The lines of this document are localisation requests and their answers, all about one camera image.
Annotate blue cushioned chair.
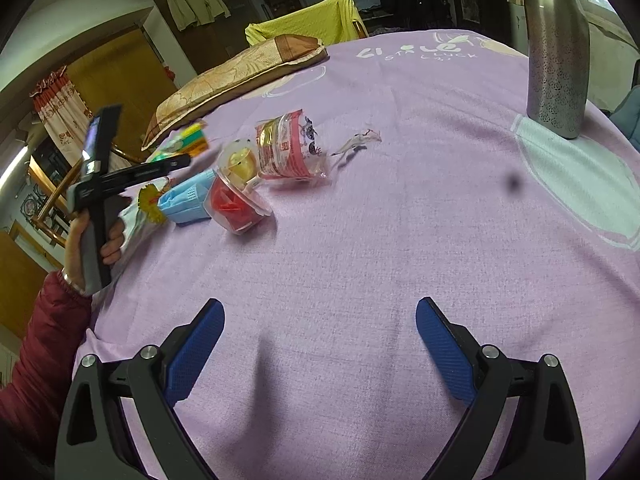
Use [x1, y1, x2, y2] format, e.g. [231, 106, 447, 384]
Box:
[610, 61, 640, 151]

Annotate pink clear plastic wrapper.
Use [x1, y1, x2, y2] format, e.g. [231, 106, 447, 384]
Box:
[255, 110, 328, 181]

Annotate purple bed sheet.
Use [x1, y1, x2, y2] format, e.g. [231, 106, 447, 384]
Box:
[80, 32, 639, 479]

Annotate wooden armchair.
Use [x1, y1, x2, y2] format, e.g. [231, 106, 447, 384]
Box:
[27, 156, 81, 247]

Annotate yellow foam fruit net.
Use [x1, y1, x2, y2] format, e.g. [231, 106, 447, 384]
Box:
[137, 183, 170, 224]

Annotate red jacket left forearm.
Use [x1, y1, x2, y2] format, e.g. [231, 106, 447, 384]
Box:
[1, 271, 91, 443]

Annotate person left hand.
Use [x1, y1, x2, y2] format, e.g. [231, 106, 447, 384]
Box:
[62, 196, 134, 294]

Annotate clear cup red contents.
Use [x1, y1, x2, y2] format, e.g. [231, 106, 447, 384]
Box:
[204, 174, 272, 235]

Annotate red floral curtain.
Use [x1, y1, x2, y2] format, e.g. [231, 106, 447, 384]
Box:
[29, 66, 93, 166]

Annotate small clear plastic scrap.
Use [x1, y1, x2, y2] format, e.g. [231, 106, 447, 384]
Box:
[331, 129, 382, 157]

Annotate blue face mask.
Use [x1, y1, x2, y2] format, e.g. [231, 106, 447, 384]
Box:
[157, 169, 216, 224]

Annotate yellow cloth covered chair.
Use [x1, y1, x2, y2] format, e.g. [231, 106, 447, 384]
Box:
[245, 0, 369, 46]

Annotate brown gold pillow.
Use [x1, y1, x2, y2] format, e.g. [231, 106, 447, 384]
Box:
[142, 35, 328, 150]

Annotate silver metal bottle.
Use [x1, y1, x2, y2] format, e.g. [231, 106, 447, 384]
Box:
[524, 0, 590, 140]

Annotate orange paper box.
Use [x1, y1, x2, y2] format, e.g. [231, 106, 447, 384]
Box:
[148, 122, 209, 162]

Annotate clear lid yellow ball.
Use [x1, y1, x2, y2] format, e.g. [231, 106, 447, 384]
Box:
[217, 139, 260, 191]

